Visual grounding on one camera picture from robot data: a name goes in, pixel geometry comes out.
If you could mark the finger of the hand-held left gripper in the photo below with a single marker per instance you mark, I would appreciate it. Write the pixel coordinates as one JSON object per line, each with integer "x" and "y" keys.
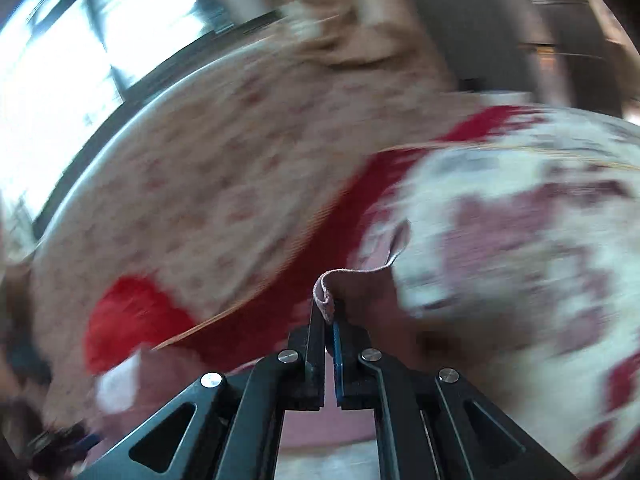
{"x": 75, "y": 442}

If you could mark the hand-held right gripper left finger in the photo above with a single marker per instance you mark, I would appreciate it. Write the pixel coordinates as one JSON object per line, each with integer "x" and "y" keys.
{"x": 315, "y": 352}

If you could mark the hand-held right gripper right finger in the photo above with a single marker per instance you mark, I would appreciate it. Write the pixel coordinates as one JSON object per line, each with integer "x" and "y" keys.
{"x": 338, "y": 360}

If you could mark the pink garment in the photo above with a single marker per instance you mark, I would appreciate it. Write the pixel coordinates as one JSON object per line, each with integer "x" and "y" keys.
{"x": 360, "y": 292}

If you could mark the floral bedsheet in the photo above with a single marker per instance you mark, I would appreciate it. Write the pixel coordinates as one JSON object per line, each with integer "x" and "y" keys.
{"x": 225, "y": 160}

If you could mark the red white floral blanket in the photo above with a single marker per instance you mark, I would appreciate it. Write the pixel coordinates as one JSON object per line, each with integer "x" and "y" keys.
{"x": 500, "y": 220}

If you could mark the beige cloth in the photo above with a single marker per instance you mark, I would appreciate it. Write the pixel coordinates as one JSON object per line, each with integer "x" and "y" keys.
{"x": 320, "y": 35}

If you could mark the bright window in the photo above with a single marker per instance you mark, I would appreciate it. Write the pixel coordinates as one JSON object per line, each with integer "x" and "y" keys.
{"x": 50, "y": 85}

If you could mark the dark cabinet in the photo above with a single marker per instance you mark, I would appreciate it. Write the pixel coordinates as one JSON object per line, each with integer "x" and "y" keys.
{"x": 475, "y": 25}

